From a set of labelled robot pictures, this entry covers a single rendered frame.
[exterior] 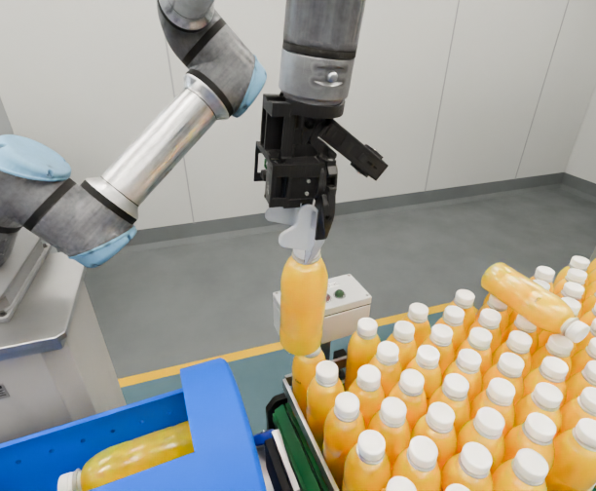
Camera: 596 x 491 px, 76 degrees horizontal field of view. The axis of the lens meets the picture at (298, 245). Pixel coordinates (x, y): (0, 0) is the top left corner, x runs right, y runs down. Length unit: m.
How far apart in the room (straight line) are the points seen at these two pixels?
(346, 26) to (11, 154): 0.56
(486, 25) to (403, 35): 0.79
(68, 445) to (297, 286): 0.43
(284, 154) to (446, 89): 3.52
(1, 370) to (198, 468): 0.51
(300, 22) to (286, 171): 0.14
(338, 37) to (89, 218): 0.54
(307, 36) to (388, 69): 3.17
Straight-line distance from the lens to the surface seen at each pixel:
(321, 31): 0.40
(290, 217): 0.53
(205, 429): 0.49
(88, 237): 0.77
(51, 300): 0.91
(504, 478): 0.70
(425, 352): 0.76
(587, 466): 0.78
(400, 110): 3.69
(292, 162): 0.43
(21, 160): 0.76
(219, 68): 0.81
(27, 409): 0.97
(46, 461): 0.76
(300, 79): 0.40
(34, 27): 3.14
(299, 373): 0.77
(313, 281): 0.53
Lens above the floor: 1.62
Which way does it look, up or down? 30 degrees down
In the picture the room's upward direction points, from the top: straight up
